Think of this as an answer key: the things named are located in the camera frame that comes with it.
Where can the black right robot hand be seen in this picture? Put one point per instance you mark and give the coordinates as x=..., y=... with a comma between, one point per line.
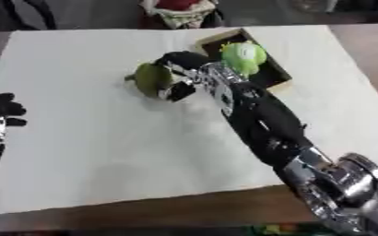
x=184, y=60

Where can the olive green toy pear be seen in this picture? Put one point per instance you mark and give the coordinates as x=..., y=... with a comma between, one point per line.
x=152, y=78

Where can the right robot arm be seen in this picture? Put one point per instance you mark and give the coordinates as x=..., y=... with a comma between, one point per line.
x=273, y=129

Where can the tan box with black inside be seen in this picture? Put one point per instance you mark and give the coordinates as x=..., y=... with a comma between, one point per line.
x=275, y=73

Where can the light green soft toy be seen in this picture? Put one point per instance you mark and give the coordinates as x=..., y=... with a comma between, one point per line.
x=244, y=56

